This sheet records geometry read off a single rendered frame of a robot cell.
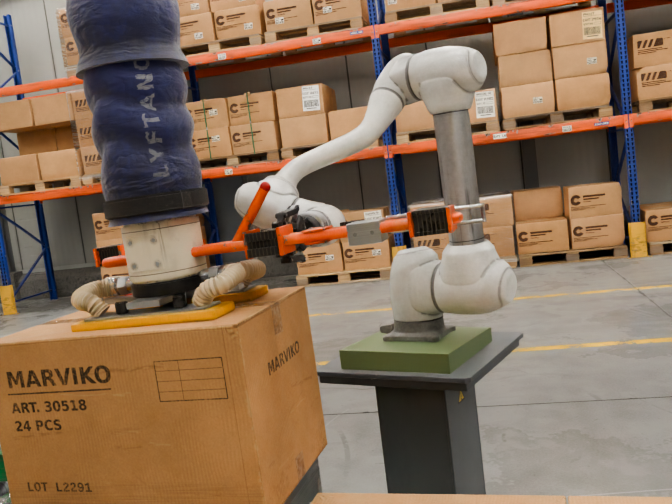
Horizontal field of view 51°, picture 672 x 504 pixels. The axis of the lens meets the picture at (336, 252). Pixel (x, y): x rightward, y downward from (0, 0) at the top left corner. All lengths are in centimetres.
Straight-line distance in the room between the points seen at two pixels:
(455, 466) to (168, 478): 99
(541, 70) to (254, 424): 756
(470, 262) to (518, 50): 675
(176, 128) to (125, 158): 12
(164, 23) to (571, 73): 738
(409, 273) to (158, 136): 93
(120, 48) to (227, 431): 79
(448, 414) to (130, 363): 103
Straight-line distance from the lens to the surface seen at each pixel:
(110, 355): 151
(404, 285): 214
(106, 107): 156
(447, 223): 138
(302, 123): 884
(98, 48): 157
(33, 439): 168
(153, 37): 156
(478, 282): 202
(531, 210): 910
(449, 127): 202
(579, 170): 996
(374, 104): 204
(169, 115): 155
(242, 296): 161
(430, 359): 200
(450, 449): 220
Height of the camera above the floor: 132
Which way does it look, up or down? 6 degrees down
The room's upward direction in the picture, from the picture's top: 7 degrees counter-clockwise
